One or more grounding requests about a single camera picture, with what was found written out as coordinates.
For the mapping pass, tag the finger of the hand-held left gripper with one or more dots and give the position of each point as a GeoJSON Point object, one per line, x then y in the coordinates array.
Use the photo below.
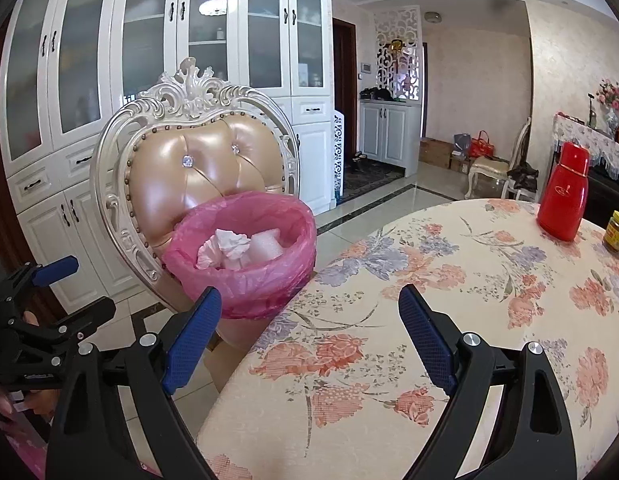
{"type": "Point", "coordinates": [54, 269]}
{"type": "Point", "coordinates": [84, 315]}

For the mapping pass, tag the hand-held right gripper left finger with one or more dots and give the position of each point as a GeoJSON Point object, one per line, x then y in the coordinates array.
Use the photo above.
{"type": "Point", "coordinates": [192, 342]}

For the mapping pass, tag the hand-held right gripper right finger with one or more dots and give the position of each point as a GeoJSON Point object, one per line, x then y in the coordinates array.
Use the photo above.
{"type": "Point", "coordinates": [429, 342]}

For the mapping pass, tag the bin with pink bag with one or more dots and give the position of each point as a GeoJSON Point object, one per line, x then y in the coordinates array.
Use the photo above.
{"type": "Point", "coordinates": [269, 290]}

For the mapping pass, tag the white tissue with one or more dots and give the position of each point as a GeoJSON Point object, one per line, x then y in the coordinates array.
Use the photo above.
{"type": "Point", "coordinates": [224, 247]}

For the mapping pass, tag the white foam block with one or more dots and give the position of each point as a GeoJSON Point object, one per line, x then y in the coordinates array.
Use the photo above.
{"type": "Point", "coordinates": [267, 247]}

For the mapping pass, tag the person's left hand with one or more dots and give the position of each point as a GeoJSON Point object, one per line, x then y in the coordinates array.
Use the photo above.
{"type": "Point", "coordinates": [39, 402]}

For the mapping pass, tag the pink patterned clothing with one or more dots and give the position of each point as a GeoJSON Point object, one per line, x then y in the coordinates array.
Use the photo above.
{"type": "Point", "coordinates": [29, 455]}

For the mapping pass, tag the dark door mat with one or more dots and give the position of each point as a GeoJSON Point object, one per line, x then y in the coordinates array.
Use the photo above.
{"type": "Point", "coordinates": [374, 180]}

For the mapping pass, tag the beige tufted carved chair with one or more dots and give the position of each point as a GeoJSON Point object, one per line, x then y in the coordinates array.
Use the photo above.
{"type": "Point", "coordinates": [199, 160]}

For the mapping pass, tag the cream chair with cushion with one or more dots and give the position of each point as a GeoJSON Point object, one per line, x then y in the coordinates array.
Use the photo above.
{"type": "Point", "coordinates": [489, 167]}

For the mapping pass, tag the dark clothes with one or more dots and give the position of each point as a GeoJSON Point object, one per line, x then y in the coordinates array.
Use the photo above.
{"type": "Point", "coordinates": [522, 177]}

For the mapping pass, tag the cardboard box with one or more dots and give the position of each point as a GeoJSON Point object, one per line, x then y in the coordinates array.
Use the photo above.
{"type": "Point", "coordinates": [434, 152]}

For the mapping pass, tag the red thermos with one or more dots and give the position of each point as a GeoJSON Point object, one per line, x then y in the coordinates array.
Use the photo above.
{"type": "Point", "coordinates": [562, 200]}

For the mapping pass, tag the blue bag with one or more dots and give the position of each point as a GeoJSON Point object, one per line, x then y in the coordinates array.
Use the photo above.
{"type": "Point", "coordinates": [462, 144]}

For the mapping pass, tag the red handbag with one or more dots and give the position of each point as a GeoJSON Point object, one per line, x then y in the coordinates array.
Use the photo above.
{"type": "Point", "coordinates": [482, 146]}

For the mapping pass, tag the white carved floor panel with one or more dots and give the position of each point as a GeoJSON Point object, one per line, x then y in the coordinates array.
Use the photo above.
{"type": "Point", "coordinates": [338, 155]}

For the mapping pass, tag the low white shoe cabinet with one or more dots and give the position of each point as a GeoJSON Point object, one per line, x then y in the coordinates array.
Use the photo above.
{"type": "Point", "coordinates": [389, 135]}

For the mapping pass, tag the small yellow-lid glass jar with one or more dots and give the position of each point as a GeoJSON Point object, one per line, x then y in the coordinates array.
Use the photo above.
{"type": "Point", "coordinates": [617, 232]}

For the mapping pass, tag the black piano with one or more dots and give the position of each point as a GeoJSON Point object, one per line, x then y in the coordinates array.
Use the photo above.
{"type": "Point", "coordinates": [609, 195]}

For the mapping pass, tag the tall white glass-door cabinet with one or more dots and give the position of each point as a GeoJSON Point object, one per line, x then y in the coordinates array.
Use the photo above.
{"type": "Point", "coordinates": [139, 35]}

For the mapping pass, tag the dark bags on cabinet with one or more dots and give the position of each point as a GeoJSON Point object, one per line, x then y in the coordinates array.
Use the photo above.
{"type": "Point", "coordinates": [379, 94]}

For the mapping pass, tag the dark wooden door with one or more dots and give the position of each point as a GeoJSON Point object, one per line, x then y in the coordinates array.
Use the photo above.
{"type": "Point", "coordinates": [344, 100]}

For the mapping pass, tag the floral lace piano cover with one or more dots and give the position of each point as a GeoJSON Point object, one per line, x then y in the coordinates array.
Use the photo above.
{"type": "Point", "coordinates": [599, 145]}

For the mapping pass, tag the dark metal ornament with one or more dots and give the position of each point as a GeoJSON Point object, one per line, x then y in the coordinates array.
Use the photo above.
{"type": "Point", "coordinates": [592, 110]}

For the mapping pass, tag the vase with pink flowers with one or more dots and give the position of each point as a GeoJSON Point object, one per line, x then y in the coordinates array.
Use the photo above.
{"type": "Point", "coordinates": [612, 97]}

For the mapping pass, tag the white lattice partition with mirror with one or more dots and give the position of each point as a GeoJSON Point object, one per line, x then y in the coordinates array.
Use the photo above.
{"type": "Point", "coordinates": [389, 30]}

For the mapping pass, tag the round ceiling fixture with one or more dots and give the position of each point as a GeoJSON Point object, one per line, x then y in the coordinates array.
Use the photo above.
{"type": "Point", "coordinates": [432, 17]}

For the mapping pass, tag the wall control panel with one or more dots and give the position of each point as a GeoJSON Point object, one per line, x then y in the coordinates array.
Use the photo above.
{"type": "Point", "coordinates": [366, 68]}

